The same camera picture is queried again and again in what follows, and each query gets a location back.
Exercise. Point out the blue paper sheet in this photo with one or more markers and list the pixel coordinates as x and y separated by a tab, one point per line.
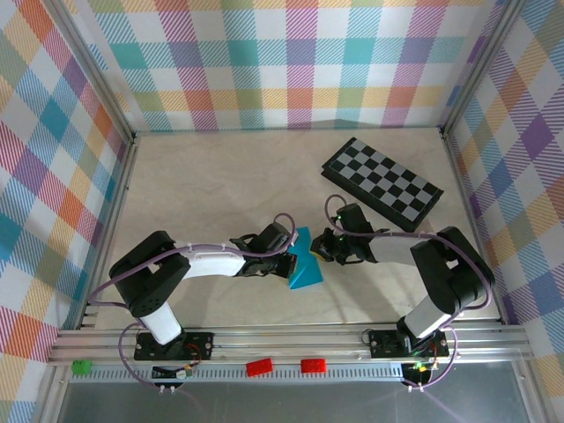
308	275

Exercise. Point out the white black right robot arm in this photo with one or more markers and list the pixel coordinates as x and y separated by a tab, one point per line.
449	273

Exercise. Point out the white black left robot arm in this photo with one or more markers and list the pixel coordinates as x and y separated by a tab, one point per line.
207	262

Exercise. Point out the grey metal sheet panel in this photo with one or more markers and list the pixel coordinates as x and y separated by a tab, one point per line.
308	403

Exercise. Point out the black grey folding chessboard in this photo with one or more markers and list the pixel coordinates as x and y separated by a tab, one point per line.
374	167

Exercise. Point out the red plastic block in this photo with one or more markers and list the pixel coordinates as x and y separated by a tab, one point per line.
259	368
313	366

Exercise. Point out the small right connector board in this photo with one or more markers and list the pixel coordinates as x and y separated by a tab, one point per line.
416	372

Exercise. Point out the green plastic block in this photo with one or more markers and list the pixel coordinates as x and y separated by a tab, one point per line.
81	367

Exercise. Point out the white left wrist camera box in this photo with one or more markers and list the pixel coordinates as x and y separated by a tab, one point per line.
294	238

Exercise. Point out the aluminium mounting rail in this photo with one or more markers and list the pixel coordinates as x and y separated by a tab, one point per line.
286	343

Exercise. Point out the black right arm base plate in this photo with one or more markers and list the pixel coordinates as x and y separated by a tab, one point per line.
383	343

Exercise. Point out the aluminium table edge rail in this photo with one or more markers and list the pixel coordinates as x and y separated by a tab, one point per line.
119	194
462	194

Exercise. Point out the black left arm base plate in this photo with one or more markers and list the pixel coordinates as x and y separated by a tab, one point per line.
198	346

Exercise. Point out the aluminium frame post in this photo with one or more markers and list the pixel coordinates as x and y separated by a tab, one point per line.
94	70
480	66

